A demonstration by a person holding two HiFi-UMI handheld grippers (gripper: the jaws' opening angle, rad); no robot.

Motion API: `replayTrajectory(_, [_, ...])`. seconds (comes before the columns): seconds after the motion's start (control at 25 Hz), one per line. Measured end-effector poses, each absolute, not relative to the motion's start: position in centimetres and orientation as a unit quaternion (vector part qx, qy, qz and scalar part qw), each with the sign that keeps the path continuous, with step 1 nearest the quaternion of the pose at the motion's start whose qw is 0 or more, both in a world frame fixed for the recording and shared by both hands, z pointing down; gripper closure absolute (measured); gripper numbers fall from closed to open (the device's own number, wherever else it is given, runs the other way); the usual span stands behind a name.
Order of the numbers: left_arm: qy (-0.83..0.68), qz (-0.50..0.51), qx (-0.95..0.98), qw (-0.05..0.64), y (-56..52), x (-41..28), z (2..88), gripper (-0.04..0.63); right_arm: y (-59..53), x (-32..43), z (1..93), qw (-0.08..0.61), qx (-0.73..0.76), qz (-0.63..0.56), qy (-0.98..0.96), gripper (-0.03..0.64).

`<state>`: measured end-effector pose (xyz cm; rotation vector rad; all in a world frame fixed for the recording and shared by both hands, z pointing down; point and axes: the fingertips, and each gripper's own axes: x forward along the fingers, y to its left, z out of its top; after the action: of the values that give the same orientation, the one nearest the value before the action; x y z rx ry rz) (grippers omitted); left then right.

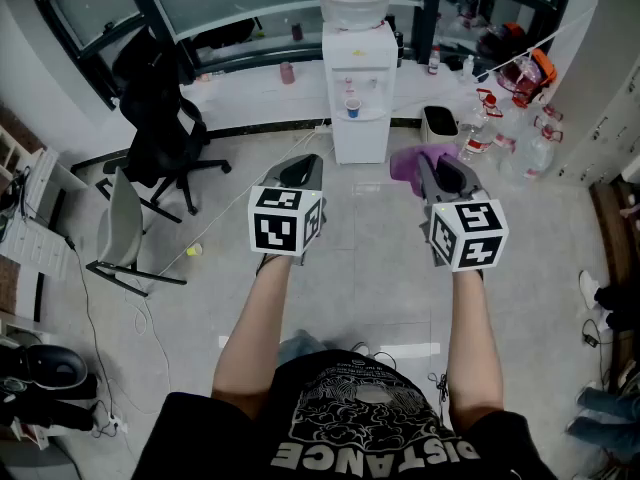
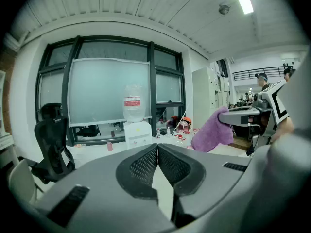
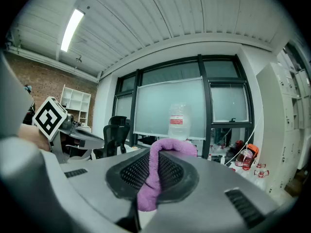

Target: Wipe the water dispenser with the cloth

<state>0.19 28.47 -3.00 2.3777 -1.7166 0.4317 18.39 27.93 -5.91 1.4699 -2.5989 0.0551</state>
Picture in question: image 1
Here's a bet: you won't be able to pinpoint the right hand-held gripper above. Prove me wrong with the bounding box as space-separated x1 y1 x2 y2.
417 153 511 273

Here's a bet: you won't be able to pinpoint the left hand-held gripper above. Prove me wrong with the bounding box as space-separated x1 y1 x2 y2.
247 153 330 268

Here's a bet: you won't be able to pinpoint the purple cleaning cloth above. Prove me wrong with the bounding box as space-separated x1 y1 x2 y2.
389 142 460 199

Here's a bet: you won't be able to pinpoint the white water dispenser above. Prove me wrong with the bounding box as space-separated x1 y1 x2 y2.
322 20 399 165

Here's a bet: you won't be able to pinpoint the person's left forearm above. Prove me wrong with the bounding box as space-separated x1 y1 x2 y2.
211 253 294 422

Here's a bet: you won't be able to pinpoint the person's right forearm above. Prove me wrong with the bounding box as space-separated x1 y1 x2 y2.
446 267 505 434

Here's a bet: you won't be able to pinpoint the white waste bin black liner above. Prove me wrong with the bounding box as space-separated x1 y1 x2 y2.
419 105 460 145

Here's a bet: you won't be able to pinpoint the white raised ledge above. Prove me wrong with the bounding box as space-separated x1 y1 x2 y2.
179 57 506 132

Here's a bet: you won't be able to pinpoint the black mesh office chair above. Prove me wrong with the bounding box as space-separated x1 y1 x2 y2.
110 26 233 218

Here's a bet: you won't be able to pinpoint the white lockers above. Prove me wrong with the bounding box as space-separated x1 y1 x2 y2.
552 55 640 187

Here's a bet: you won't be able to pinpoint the brown wooden bench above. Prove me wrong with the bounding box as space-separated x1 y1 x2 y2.
588 175 640 289

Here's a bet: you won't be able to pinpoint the person's blue jeans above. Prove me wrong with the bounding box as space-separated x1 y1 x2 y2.
276 329 331 369

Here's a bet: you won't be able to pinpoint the person's black printed t-shirt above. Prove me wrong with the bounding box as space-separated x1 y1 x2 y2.
132 349 559 480

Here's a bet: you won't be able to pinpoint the white desk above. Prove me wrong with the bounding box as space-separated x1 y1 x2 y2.
0 122 90 282

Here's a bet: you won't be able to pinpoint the black rounded device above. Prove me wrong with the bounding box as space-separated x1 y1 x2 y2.
0 342 100 432

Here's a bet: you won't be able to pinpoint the white floor cable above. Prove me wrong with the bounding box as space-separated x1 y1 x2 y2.
158 121 332 277

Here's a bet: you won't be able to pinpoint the large clear bottle red handle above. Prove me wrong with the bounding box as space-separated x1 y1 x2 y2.
512 105 565 180
492 95 534 157

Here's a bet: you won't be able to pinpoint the white rope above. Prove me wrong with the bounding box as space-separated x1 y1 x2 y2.
472 6 597 83

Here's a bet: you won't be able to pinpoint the grey chair with black frame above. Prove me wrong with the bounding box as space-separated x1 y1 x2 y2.
85 166 188 298

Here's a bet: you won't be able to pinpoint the black dangling cable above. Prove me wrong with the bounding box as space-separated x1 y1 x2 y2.
427 371 451 404

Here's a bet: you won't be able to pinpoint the black floor cable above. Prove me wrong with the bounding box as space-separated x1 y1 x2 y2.
63 236 132 439

